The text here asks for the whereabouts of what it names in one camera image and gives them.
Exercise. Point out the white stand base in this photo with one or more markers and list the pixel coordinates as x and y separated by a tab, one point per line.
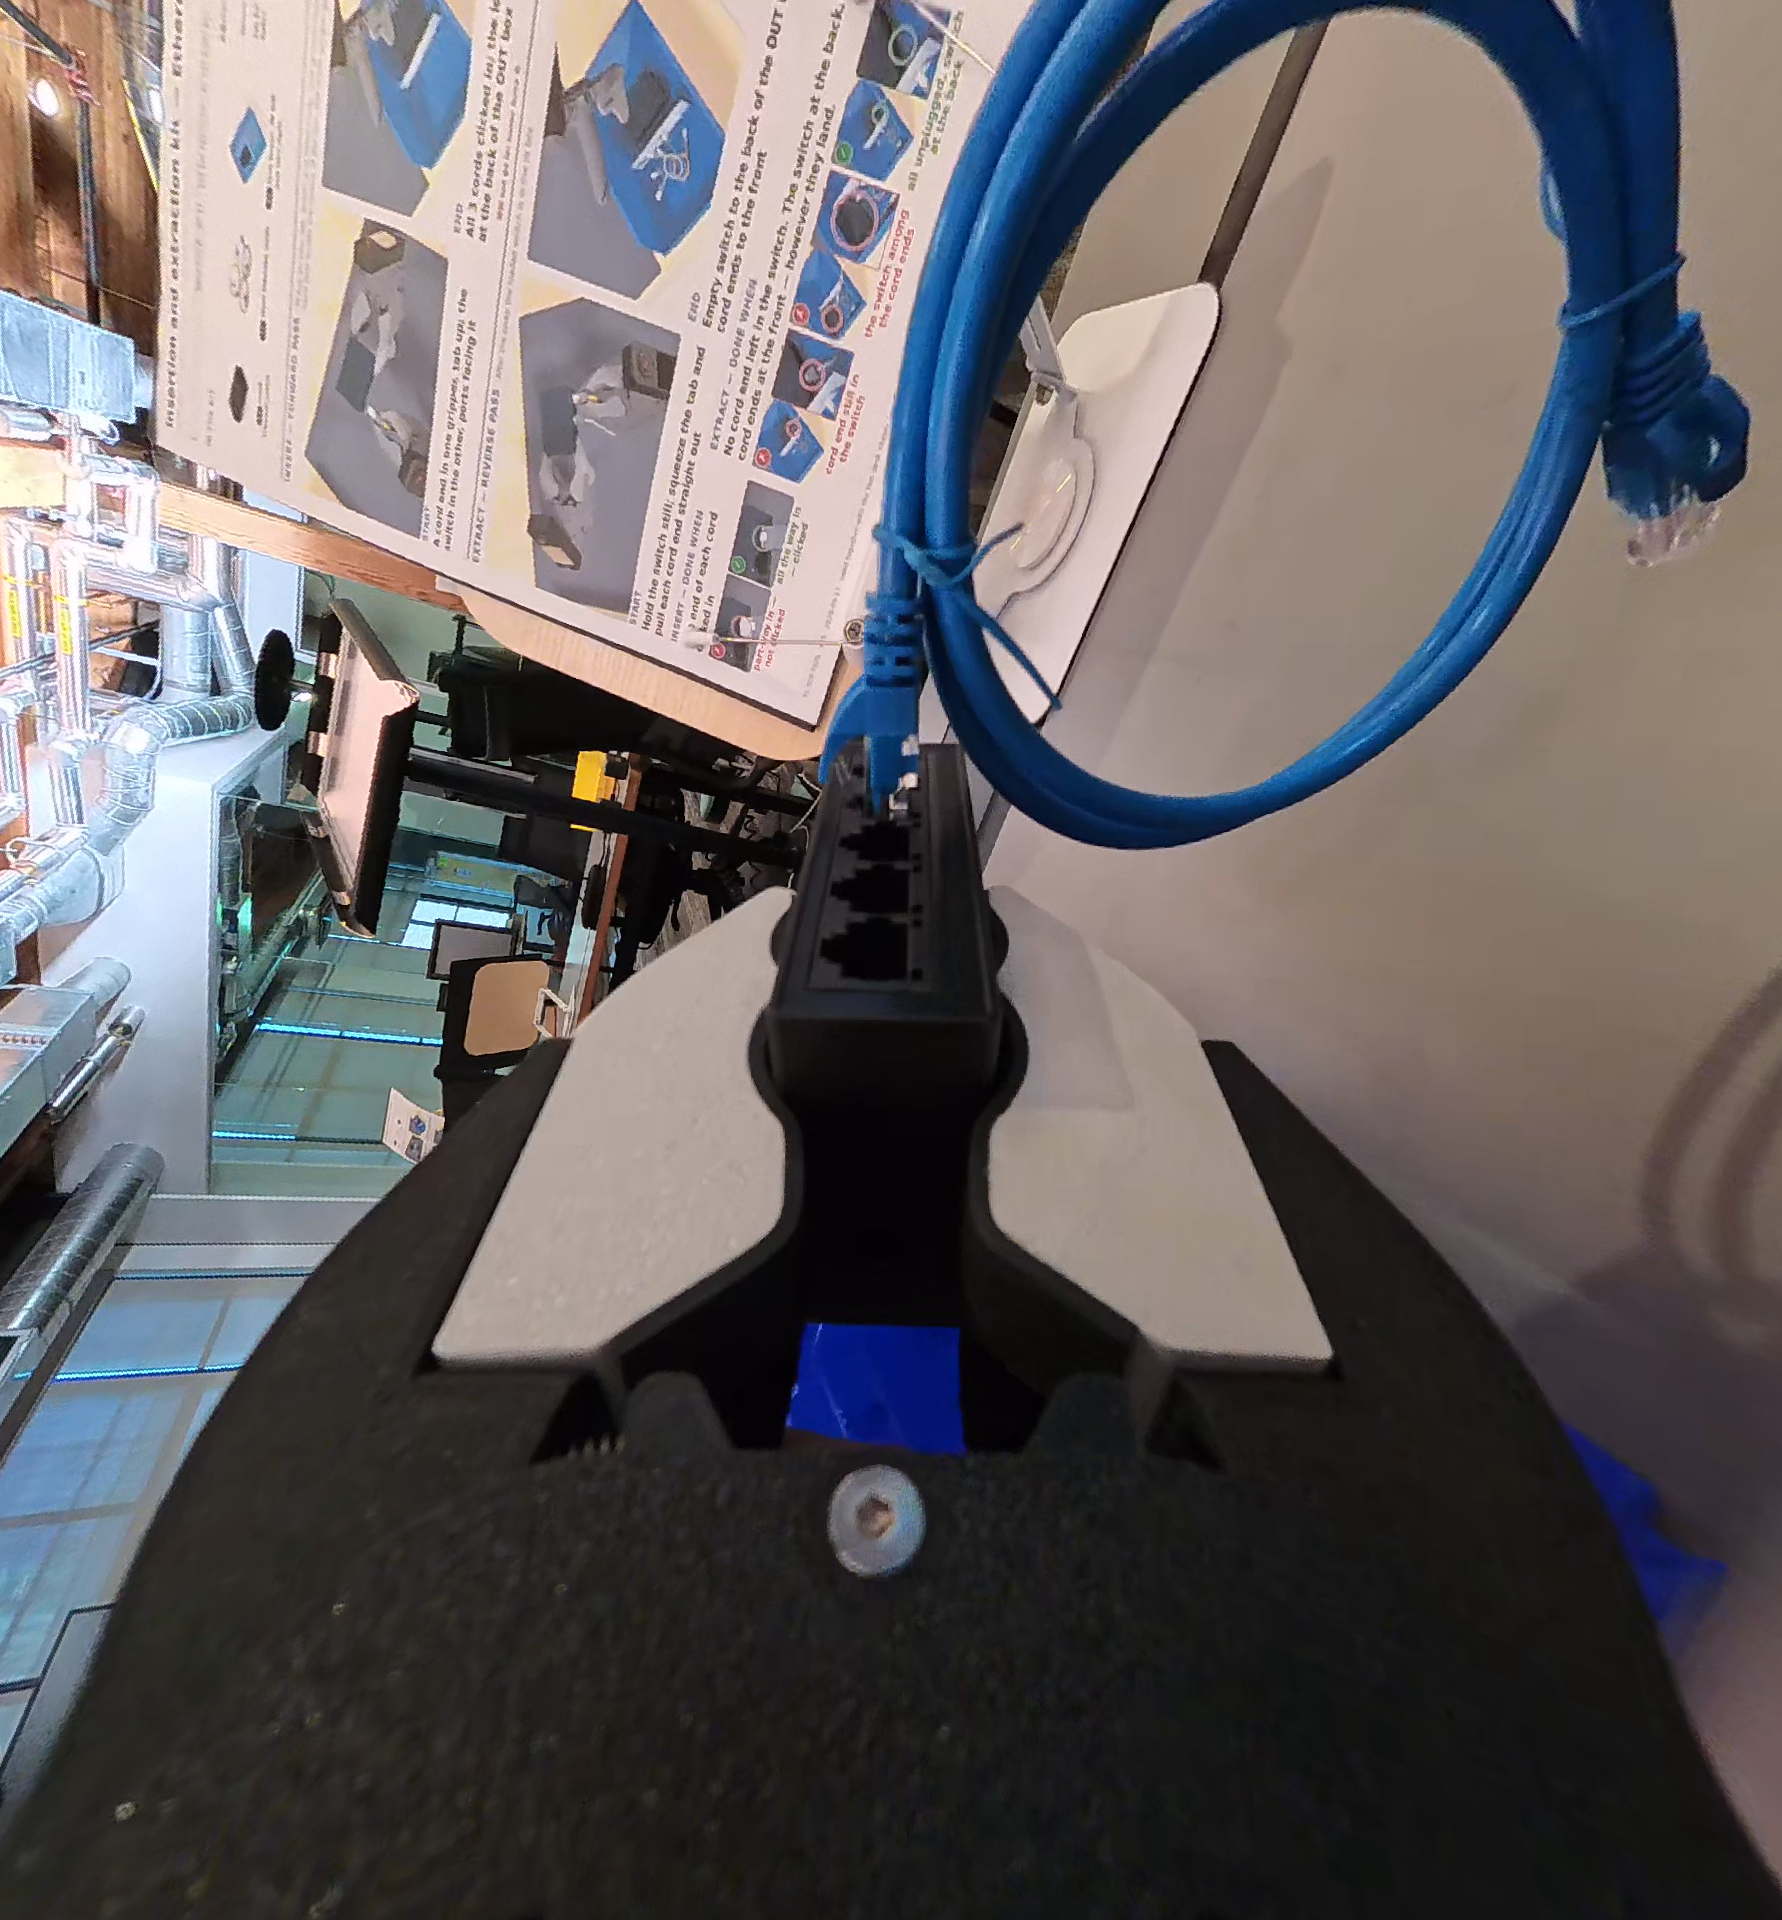
1130	390

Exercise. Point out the blue plastic bin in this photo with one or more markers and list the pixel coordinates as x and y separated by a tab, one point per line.
877	1389

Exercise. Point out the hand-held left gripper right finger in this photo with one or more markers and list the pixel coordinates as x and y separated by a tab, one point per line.
1130	1169

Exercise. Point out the black ethernet switch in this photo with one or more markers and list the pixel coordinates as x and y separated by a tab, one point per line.
883	1033

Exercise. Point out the printed instruction sheet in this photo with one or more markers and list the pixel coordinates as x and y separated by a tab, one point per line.
529	300

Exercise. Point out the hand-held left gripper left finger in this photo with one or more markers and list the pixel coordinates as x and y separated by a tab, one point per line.
634	1169

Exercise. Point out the tan backed chair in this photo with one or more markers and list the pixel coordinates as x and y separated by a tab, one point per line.
502	1022

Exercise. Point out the large silver air duct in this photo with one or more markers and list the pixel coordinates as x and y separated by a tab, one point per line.
22	352

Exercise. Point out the black television screen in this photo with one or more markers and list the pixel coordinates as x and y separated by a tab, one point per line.
366	750

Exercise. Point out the round silver air duct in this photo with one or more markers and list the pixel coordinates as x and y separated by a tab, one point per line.
67	1244

